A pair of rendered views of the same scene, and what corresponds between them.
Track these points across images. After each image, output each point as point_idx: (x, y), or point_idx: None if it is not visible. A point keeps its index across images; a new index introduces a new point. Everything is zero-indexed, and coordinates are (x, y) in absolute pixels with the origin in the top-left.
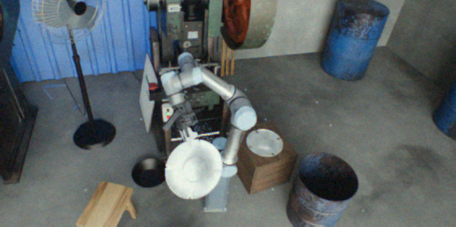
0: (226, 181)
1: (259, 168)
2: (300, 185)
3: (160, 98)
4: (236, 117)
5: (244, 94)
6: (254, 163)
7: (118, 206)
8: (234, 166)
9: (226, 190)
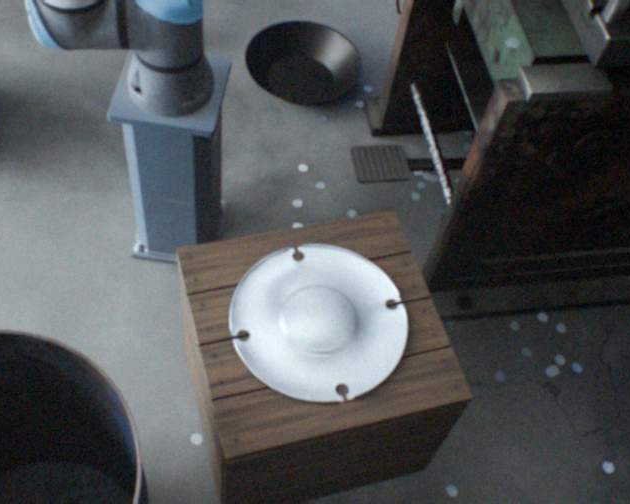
0: (125, 136)
1: (179, 268)
2: None
3: None
4: None
5: None
6: (203, 249)
7: None
8: (34, 4)
9: (135, 182)
